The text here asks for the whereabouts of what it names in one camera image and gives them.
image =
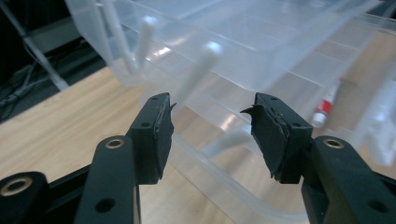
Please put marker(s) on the grey metal stand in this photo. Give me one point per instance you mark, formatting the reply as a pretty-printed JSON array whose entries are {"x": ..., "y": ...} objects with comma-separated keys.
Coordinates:
[{"x": 46, "y": 37}]

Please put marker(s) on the clear plastic storage box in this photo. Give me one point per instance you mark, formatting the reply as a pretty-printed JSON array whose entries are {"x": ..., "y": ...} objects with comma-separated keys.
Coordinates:
[{"x": 249, "y": 46}]

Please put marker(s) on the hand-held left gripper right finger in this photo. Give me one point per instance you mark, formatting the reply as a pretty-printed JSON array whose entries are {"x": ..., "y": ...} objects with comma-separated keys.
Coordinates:
[{"x": 280, "y": 140}]

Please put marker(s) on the white red ointment tube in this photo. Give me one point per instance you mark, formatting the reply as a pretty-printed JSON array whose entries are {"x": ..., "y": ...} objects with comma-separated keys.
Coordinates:
[{"x": 323, "y": 107}]

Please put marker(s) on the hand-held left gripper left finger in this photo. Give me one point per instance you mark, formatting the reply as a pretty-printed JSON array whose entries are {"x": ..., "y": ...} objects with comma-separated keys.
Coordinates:
[{"x": 152, "y": 140}]

